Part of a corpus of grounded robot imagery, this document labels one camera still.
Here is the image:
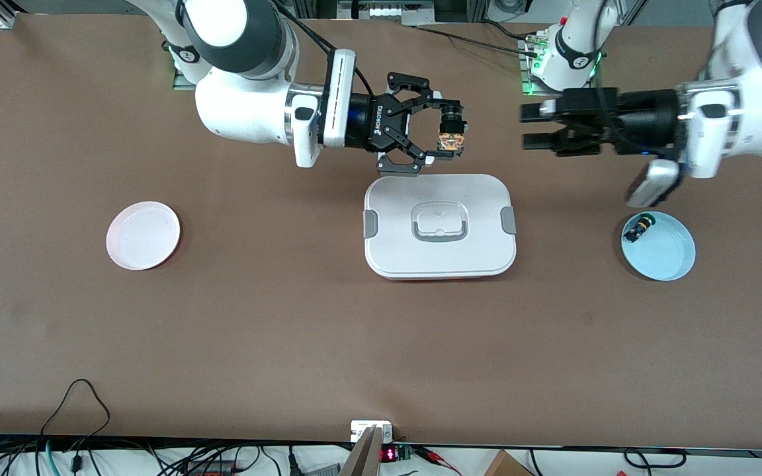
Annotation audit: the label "pink round plate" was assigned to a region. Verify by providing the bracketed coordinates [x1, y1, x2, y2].
[106, 201, 181, 271]

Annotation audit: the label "brown cardboard box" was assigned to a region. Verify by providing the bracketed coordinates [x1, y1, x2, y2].
[484, 450, 534, 476]

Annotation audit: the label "long black table cable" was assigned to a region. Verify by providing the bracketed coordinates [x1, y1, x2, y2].
[407, 20, 544, 60]

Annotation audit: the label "short black table cable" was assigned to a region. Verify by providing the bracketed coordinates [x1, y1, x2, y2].
[480, 19, 542, 42]

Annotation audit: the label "small white device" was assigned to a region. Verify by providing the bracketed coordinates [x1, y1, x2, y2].
[351, 420, 395, 444]

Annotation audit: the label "white lunch box grey clips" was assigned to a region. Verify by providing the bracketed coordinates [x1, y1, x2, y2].
[362, 173, 518, 282]

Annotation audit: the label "light blue round plate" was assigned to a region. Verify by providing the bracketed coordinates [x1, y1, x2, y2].
[620, 211, 697, 282]

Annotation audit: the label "grey aluminium bar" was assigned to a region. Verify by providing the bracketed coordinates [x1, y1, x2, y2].
[337, 425, 383, 476]

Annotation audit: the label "black flat loop cable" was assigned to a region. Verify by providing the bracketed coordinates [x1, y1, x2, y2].
[622, 448, 687, 470]

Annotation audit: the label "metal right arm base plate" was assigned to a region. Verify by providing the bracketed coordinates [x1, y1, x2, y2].
[171, 46, 203, 91]

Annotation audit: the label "red clip leads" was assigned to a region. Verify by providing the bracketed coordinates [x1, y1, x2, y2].
[414, 444, 462, 476]

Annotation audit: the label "white power strip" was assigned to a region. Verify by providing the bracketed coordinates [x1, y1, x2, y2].
[353, 3, 436, 20]

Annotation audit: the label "black looped cable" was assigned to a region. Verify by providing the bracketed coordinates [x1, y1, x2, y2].
[40, 378, 112, 440]

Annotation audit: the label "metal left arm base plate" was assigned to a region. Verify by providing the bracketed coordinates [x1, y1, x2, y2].
[519, 36, 603, 98]

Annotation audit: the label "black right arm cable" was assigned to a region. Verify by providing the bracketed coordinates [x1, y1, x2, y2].
[274, 0, 376, 100]

